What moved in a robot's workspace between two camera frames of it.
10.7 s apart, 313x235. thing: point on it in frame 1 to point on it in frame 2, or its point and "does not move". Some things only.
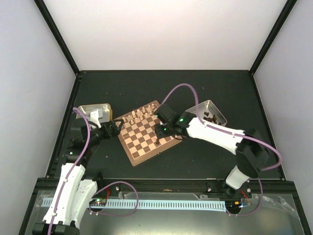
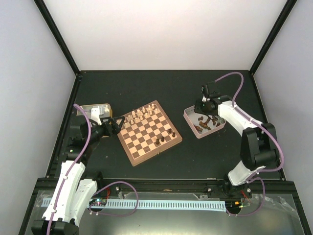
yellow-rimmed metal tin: (106, 109) does not move
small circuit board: (98, 202) does not move
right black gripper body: (166, 132) to (203, 109)
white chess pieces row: (139, 114) does not move
